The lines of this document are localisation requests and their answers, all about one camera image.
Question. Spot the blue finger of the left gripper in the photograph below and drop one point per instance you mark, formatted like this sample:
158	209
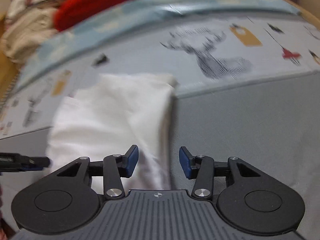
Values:
18	160
20	169

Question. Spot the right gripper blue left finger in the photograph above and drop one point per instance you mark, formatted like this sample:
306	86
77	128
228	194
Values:
115	167

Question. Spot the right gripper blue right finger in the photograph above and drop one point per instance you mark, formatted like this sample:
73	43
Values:
201	169

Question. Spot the white long sleeve shirt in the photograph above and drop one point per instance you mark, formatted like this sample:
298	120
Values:
108	118

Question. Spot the grey deer print bed sheet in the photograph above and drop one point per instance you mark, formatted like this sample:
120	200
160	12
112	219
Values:
247	86

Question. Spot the cream folded blanket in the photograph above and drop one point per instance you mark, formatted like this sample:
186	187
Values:
22	39

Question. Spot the light blue folded sheet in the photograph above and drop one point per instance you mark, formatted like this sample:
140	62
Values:
125	18

